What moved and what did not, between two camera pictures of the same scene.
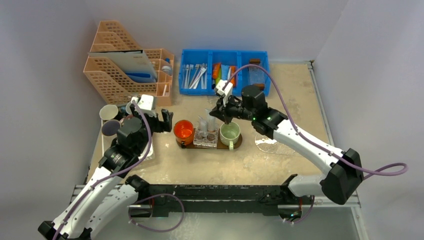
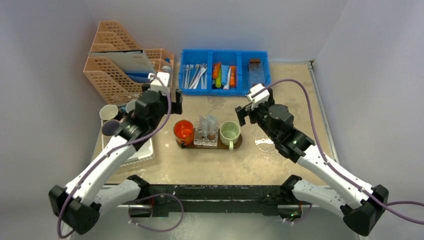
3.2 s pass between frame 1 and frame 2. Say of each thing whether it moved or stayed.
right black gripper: moved
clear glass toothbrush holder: stayed
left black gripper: moved
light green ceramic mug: stayed
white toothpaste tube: stayed
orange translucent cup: stayed
